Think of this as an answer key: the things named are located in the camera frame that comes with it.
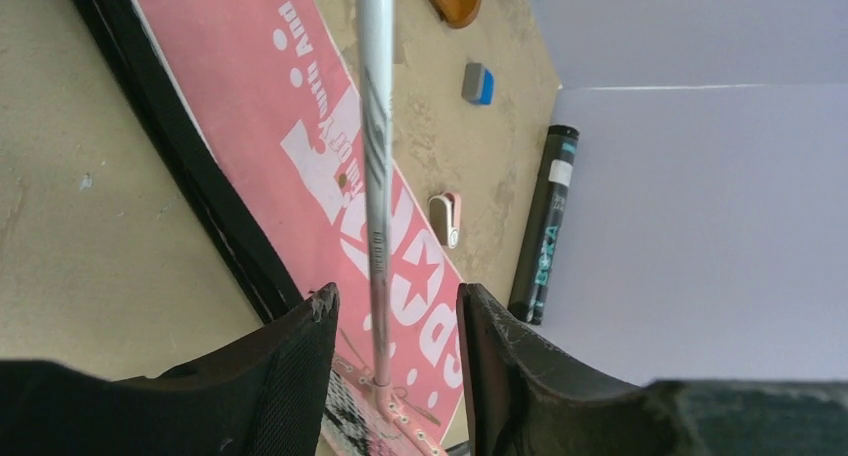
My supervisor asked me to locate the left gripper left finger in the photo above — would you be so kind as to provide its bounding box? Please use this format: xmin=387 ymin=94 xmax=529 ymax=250
xmin=1 ymin=284 xmax=339 ymax=455

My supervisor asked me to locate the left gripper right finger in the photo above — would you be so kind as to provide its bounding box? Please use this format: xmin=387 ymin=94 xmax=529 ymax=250
xmin=457 ymin=283 xmax=847 ymax=455

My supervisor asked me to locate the pink badminton racket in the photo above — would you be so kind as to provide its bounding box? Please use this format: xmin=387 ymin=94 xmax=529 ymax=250
xmin=322 ymin=0 xmax=445 ymax=455

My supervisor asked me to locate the black shuttlecock tube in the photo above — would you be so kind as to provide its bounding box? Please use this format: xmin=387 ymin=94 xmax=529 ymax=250
xmin=508 ymin=125 xmax=579 ymax=325

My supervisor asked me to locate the pink racket cover bag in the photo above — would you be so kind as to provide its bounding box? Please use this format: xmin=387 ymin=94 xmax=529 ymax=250
xmin=58 ymin=0 xmax=466 ymax=444

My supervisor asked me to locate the white pink small clip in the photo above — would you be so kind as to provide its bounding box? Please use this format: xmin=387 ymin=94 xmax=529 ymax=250
xmin=428 ymin=192 xmax=461 ymax=249

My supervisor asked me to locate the blue grey eraser block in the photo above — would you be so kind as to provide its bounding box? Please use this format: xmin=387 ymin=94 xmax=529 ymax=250
xmin=461 ymin=62 xmax=495 ymax=106

